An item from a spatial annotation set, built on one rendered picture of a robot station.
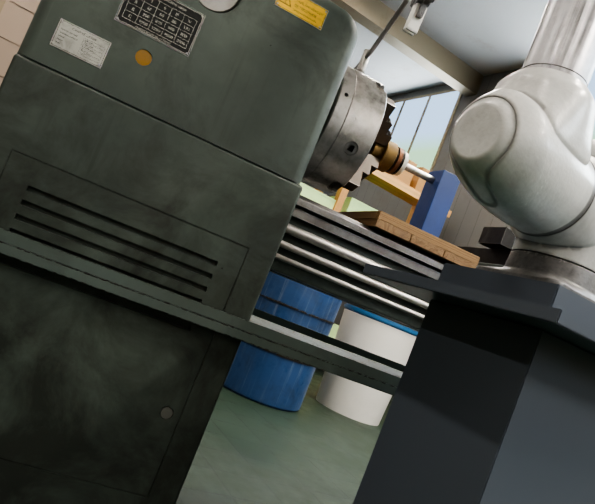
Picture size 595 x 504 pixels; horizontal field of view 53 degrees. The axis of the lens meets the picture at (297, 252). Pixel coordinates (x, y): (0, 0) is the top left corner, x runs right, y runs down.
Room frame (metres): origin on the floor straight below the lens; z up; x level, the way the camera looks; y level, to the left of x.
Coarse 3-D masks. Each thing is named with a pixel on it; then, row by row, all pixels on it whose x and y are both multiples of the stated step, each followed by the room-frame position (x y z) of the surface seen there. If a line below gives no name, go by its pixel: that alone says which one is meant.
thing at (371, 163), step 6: (372, 156) 1.52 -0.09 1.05; (366, 162) 1.51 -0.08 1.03; (372, 162) 1.52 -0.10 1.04; (378, 162) 1.53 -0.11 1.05; (360, 168) 1.50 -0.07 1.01; (366, 168) 1.51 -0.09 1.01; (372, 168) 1.53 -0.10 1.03; (360, 174) 1.49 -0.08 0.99; (366, 174) 1.51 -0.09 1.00; (354, 180) 1.48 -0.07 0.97; (360, 180) 1.49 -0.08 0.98; (330, 186) 1.49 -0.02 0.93; (336, 186) 1.48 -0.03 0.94; (342, 186) 1.51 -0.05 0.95; (348, 186) 1.50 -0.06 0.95; (354, 186) 1.49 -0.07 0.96
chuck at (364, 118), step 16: (368, 80) 1.42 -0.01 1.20; (368, 96) 1.38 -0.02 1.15; (384, 96) 1.41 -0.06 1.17; (352, 112) 1.36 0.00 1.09; (368, 112) 1.37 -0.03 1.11; (384, 112) 1.39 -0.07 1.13; (352, 128) 1.37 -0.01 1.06; (368, 128) 1.38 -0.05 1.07; (336, 144) 1.38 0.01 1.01; (368, 144) 1.39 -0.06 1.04; (336, 160) 1.40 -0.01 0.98; (352, 160) 1.40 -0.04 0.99; (320, 176) 1.45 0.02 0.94; (336, 176) 1.44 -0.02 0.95; (352, 176) 1.43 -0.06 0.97
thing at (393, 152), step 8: (376, 144) 1.52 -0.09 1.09; (392, 144) 1.53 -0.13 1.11; (376, 152) 1.53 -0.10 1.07; (384, 152) 1.52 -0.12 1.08; (392, 152) 1.53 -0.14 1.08; (400, 152) 1.54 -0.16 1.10; (384, 160) 1.53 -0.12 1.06; (392, 160) 1.53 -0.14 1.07; (400, 160) 1.54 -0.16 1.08; (384, 168) 1.55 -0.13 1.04; (392, 168) 1.55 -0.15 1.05
